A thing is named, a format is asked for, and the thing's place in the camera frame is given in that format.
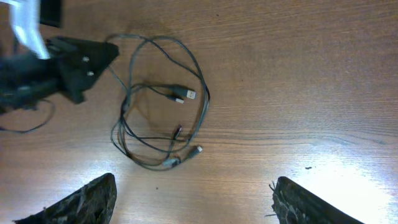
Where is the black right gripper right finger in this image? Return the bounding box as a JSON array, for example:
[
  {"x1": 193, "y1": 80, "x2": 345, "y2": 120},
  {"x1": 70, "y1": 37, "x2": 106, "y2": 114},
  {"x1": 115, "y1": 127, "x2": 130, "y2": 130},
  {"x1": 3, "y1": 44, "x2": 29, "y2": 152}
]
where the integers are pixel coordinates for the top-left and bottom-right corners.
[{"x1": 269, "y1": 176, "x2": 362, "y2": 224}]

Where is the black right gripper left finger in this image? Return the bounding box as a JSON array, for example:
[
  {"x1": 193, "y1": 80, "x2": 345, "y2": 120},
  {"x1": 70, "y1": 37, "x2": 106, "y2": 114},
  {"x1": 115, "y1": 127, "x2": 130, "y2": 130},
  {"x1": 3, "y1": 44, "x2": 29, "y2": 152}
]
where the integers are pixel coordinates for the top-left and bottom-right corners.
[{"x1": 14, "y1": 173, "x2": 118, "y2": 224}]

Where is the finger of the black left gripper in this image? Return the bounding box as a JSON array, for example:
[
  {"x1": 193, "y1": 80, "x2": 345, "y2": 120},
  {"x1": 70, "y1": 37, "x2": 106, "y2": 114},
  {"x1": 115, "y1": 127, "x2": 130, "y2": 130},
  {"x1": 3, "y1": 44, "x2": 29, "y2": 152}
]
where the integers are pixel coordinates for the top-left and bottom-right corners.
[{"x1": 46, "y1": 36, "x2": 119, "y2": 104}]

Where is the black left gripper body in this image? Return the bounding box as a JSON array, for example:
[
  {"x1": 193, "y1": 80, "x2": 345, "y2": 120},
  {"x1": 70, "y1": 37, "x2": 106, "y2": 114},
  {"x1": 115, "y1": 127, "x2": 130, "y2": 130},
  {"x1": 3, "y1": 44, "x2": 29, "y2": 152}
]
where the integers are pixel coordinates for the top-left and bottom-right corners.
[{"x1": 1, "y1": 52, "x2": 65, "y2": 114}]

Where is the black cable bundle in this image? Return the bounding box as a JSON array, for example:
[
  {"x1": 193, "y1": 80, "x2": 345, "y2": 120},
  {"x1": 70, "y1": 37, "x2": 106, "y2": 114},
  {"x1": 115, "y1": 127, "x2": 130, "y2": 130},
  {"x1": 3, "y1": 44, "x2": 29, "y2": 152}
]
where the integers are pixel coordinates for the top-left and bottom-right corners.
[{"x1": 104, "y1": 33, "x2": 211, "y2": 172}]

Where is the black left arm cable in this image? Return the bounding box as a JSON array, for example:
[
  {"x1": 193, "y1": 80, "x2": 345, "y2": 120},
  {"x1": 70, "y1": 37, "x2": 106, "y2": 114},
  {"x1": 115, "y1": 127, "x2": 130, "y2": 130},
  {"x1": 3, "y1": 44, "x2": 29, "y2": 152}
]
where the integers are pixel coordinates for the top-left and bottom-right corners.
[{"x1": 0, "y1": 98, "x2": 56, "y2": 135}]

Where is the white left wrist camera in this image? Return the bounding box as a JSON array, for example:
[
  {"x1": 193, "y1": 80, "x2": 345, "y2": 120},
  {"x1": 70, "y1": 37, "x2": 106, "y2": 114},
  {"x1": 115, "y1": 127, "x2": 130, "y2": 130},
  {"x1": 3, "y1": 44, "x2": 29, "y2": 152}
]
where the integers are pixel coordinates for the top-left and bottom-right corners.
[{"x1": 1, "y1": 0, "x2": 63, "y2": 60}]

